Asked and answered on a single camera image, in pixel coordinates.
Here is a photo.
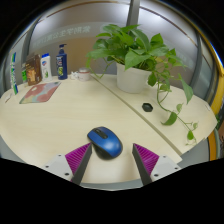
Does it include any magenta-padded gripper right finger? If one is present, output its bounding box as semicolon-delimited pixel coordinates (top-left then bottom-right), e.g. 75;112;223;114
131;143;183;186

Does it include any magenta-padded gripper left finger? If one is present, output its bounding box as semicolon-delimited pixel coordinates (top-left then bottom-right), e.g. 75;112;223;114
41;142;93;186

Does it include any blue and black computer mouse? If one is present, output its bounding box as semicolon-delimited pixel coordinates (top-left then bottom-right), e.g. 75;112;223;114
87;126;124;160

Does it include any pastel floral print mouse pad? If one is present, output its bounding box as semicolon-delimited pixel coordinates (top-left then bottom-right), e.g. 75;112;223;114
19;81;62;105

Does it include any black hexagonal desk cap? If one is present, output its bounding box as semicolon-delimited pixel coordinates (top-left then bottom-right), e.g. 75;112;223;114
141;102;154;113

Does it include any green plant in white pot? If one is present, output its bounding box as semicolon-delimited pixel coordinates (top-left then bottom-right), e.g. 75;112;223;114
85;23;199;145

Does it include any crumpled white tissue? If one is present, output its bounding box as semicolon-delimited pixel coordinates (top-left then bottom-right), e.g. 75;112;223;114
69;70;80;80

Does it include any small round white tin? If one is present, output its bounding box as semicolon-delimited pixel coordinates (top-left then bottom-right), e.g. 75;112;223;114
77;67;92;82

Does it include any small white packet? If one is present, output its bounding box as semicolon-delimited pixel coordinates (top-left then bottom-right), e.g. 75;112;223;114
3;93;14;103

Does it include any dark blue pump bottle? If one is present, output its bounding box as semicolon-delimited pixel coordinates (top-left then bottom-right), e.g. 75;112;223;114
55;43;69;81

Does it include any white bottle with blue cap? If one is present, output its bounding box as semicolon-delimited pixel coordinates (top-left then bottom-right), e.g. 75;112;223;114
40;53;53;83

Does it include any brown cardboard carton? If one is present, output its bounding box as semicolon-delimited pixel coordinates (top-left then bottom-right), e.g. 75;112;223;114
25;53;43;87

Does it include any clear bottle with green label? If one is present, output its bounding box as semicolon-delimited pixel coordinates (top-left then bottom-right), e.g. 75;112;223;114
21;63;28;84

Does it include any white and green tall tube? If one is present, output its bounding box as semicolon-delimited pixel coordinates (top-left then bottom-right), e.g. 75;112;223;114
9;51;19;96

